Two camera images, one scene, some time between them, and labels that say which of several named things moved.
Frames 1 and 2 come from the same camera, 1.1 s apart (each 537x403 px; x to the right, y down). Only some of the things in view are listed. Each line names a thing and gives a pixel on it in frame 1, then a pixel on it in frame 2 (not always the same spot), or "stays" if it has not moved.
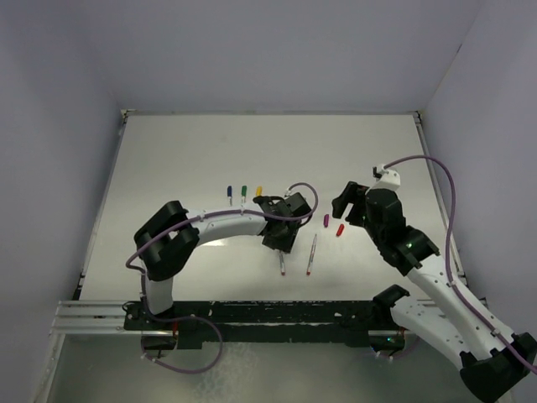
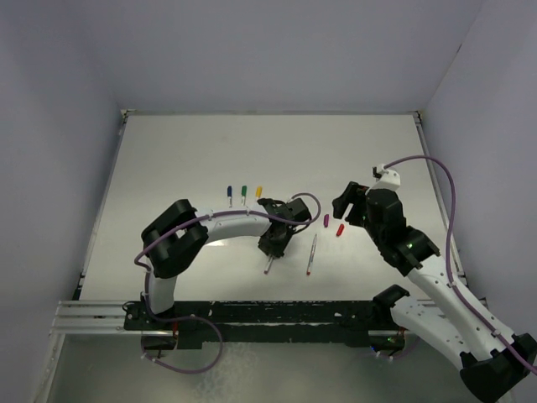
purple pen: (282, 264) -> (268, 264)
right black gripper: (352, 193) stays
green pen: (243, 195) stays
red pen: (311, 256) stays
